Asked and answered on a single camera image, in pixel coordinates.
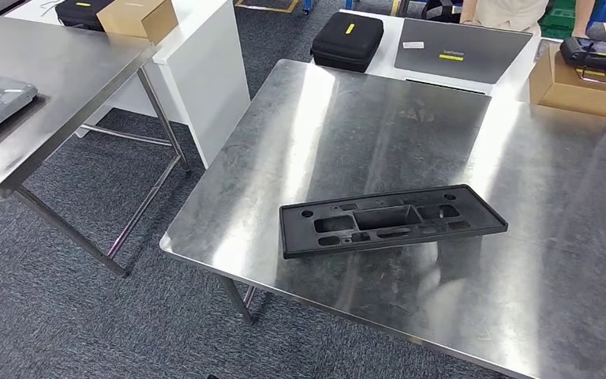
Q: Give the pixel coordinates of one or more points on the black plastic plate frame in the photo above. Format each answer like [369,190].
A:
[298,230]

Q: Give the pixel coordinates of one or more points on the stainless steel workbench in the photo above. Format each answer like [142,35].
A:
[334,131]
[62,68]

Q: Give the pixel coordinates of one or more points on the black zip case yellow label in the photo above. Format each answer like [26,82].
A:
[345,47]
[78,13]

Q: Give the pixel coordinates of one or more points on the yellow floor tape strip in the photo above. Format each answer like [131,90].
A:
[271,8]

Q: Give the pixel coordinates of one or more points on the grey laptop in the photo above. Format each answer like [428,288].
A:
[486,49]

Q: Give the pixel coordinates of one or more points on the brown cardboard box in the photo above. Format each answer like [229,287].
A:
[569,91]
[135,21]

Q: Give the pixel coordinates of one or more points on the person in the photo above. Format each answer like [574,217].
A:
[512,11]

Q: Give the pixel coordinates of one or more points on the green plastic crate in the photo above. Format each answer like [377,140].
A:
[556,21]

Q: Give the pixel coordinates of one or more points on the black handheld device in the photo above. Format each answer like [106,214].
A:
[595,55]

